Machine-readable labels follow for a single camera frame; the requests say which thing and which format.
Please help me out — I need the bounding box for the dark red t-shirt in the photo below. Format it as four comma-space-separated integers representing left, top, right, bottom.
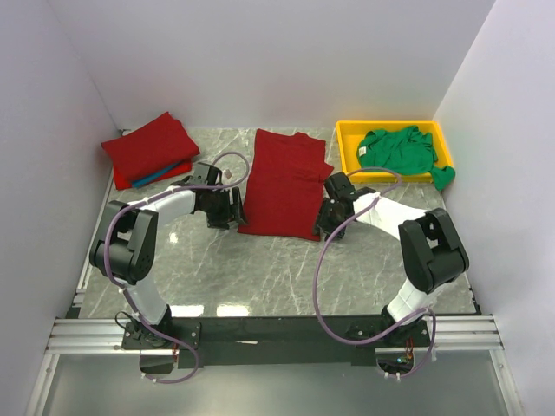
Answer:
238, 129, 333, 242

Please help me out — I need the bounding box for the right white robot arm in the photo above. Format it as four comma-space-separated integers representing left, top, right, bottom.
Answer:
315, 172, 469, 326

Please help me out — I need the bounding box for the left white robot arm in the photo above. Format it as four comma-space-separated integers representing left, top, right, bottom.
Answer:
88, 163, 247, 328

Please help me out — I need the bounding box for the yellow plastic bin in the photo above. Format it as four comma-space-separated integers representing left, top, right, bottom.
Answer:
336, 120, 454, 184

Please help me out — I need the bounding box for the folded red t-shirt top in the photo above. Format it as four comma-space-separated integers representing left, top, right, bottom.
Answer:
101, 112, 200, 180

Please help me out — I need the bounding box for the folded red t-shirt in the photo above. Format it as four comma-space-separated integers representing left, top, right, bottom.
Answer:
101, 112, 200, 180
113, 159, 192, 191

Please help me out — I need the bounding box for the green t-shirt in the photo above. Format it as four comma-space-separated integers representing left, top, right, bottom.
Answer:
356, 126, 455, 191

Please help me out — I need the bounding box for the folded blue t-shirt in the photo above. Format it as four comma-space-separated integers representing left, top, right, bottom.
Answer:
131, 161, 186, 188

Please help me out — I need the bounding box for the folded red t-shirt bottom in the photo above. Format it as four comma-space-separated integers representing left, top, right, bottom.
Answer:
113, 159, 192, 191

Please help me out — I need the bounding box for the black base beam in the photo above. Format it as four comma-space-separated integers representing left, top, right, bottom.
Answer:
121, 315, 431, 373

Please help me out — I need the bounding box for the aluminium rail frame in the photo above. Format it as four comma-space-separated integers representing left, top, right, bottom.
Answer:
23, 181, 526, 416

